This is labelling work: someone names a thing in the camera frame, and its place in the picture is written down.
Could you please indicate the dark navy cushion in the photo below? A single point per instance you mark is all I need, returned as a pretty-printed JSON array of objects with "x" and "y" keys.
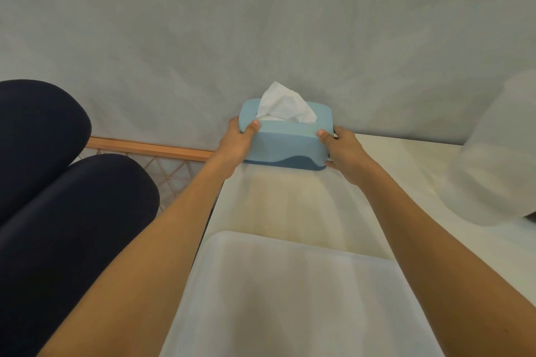
[
  {"x": 35, "y": 139},
  {"x": 63, "y": 252}
]

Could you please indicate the wooden lattice frame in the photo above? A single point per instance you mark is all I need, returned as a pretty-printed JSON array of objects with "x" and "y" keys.
[{"x": 159, "y": 162}]

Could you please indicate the blue tissue box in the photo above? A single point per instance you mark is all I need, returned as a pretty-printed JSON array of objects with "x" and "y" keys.
[{"x": 286, "y": 139}]

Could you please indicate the person's right hand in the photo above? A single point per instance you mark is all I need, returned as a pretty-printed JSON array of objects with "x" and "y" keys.
[{"x": 347, "y": 151}]

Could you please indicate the white tissue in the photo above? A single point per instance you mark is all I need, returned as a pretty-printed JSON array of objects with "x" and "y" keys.
[{"x": 284, "y": 105}]

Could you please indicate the translucent white plastic container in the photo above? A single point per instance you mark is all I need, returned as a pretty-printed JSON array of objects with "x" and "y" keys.
[{"x": 494, "y": 151}]

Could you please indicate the person's right thumb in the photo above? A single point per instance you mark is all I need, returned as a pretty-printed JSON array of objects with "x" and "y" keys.
[{"x": 325, "y": 137}]

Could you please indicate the person's left thumb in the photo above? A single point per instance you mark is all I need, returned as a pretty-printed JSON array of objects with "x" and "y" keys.
[{"x": 253, "y": 127}]

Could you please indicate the translucent white plastic lid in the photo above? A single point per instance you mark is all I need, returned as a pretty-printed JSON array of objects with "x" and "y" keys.
[{"x": 301, "y": 298}]

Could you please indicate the person's right forearm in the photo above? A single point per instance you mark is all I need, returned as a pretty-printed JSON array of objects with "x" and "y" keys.
[{"x": 448, "y": 269}]

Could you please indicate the person's left forearm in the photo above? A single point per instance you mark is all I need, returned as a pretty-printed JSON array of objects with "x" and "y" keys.
[{"x": 138, "y": 264}]

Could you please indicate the person's left hand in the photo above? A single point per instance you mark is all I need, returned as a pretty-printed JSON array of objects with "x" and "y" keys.
[{"x": 233, "y": 144}]

